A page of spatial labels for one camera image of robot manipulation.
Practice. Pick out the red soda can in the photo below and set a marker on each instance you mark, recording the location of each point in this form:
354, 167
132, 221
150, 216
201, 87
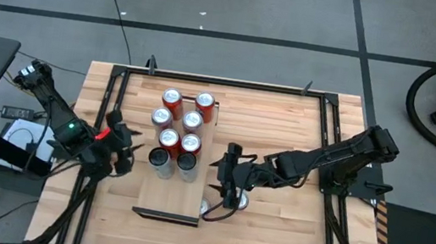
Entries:
191, 141
205, 99

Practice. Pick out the small black charger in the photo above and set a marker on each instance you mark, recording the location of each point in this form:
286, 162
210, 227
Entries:
31, 148

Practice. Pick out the black power adapter brick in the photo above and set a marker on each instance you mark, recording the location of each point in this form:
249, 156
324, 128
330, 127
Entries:
17, 113

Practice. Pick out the red Star Wars Coca-Cola can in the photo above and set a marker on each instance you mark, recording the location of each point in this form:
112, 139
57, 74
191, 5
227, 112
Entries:
204, 206

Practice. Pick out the black aluminium table frame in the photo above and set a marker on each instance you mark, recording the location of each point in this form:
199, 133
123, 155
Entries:
223, 82

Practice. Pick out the black table clamp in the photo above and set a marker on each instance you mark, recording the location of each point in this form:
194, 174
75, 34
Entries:
151, 64
306, 88

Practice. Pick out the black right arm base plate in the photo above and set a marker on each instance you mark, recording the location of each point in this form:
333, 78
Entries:
362, 189

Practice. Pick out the white Celsius Peach Vibe can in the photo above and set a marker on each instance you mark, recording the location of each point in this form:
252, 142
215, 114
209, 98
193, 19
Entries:
187, 161
159, 157

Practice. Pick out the red Coca-Cola Zero Sugar can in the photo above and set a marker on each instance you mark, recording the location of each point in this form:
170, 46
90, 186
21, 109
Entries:
169, 137

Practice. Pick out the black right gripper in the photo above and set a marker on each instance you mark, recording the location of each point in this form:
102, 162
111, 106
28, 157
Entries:
236, 173

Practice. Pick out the silver Diet Coke can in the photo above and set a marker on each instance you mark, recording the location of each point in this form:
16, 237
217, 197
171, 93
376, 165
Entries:
192, 119
162, 116

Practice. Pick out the white paper box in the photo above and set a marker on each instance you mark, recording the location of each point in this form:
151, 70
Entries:
20, 132

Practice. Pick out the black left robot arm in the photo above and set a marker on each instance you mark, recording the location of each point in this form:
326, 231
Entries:
54, 103

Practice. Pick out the orange Fanta can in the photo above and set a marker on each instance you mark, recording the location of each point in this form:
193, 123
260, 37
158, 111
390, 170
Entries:
172, 96

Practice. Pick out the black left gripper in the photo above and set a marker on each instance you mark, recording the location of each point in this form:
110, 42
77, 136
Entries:
120, 144

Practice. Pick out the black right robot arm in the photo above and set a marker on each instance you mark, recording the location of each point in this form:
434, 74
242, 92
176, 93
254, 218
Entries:
324, 154

